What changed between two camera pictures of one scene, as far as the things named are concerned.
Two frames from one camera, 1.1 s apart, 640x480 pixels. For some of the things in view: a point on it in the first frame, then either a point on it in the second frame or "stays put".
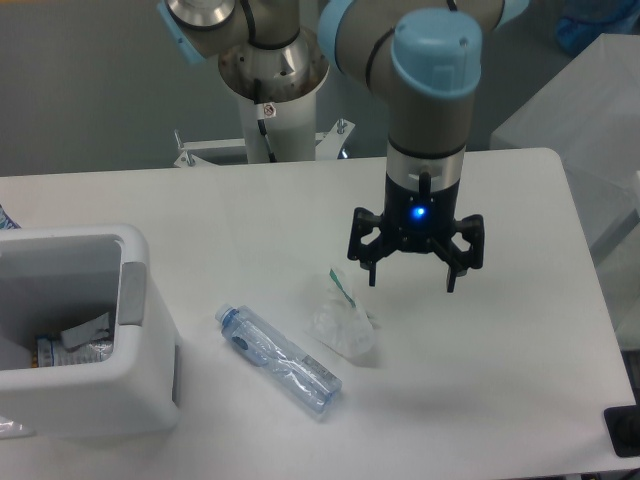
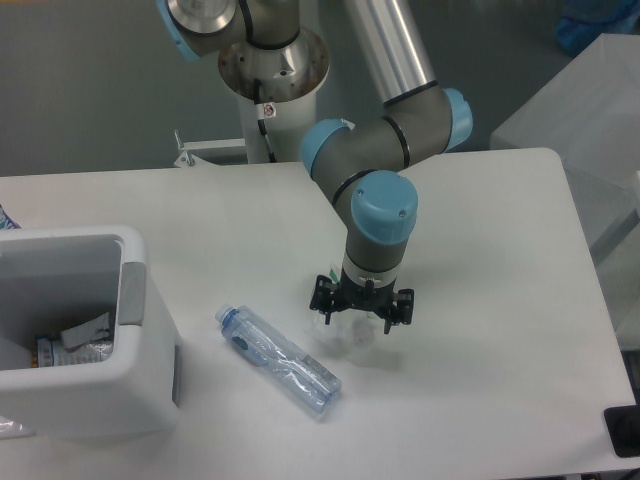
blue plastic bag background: [585, 21] stays put
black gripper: [419, 221] to [345, 296]
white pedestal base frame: [328, 145] stays put
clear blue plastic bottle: [279, 357] stays put
